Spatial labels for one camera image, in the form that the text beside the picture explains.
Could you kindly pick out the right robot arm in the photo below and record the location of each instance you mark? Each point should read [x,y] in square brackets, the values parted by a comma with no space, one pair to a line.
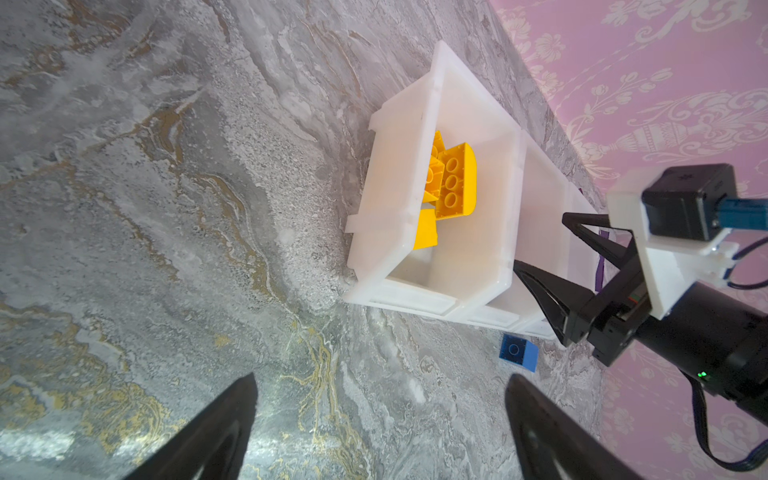
[719,342]

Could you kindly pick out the purple snack packet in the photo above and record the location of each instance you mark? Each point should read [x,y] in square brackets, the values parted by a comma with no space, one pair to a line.
[600,269]

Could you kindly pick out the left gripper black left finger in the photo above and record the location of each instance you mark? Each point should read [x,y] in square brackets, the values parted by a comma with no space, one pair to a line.
[213,444]

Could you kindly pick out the white left bin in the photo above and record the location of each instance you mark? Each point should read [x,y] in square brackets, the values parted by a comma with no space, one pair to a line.
[471,264]

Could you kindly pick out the blue lego brick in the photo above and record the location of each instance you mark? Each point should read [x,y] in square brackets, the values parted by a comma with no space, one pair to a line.
[519,351]

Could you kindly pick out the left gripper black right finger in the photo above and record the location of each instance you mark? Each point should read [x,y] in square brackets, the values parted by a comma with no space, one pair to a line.
[551,445]

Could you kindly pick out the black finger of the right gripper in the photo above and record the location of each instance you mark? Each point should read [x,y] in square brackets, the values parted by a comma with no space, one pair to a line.
[574,312]
[580,225]

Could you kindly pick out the white right bin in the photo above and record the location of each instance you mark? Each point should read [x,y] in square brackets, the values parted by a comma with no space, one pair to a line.
[579,258]

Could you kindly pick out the yellow lego brick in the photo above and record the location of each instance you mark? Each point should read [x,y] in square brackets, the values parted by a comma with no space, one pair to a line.
[426,233]
[458,194]
[435,172]

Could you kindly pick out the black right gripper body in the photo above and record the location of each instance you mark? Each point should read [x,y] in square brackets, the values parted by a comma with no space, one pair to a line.
[617,311]

